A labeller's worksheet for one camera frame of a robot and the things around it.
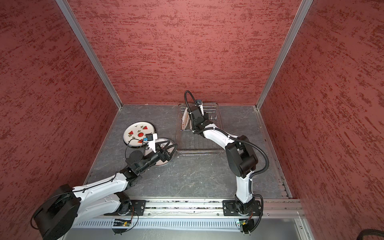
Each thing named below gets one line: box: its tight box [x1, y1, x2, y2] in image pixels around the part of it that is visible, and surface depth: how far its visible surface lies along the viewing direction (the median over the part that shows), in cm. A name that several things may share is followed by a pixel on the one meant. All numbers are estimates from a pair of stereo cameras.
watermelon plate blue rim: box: [123, 121, 156, 147], surface depth 103 cm
